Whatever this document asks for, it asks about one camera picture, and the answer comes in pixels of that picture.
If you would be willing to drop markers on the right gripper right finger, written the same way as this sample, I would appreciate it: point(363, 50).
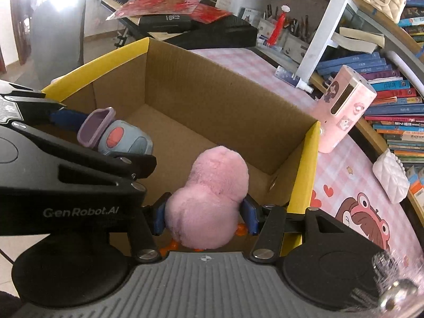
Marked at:
point(268, 224)

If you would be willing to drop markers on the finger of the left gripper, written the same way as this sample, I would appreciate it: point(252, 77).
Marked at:
point(68, 119)

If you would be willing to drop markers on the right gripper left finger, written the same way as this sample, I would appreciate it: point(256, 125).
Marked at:
point(147, 222)

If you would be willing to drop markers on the purple grey toy truck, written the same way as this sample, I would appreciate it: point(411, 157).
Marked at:
point(101, 131)

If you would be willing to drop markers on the pink plush duck orange feet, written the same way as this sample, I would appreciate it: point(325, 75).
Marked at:
point(203, 214)

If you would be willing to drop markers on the pink cartoon table mat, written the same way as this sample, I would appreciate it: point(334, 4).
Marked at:
point(345, 184)

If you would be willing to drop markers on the yellow cardboard box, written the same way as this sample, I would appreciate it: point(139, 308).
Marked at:
point(187, 104)

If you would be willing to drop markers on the white quilted pouch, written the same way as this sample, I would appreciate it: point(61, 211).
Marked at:
point(391, 174)

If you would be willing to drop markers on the black electronic keyboard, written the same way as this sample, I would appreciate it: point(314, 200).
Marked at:
point(227, 32)

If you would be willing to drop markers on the row of leaning books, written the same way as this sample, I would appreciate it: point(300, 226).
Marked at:
point(396, 114)

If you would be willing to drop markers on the white bookshelf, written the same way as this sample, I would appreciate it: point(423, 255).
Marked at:
point(344, 13)

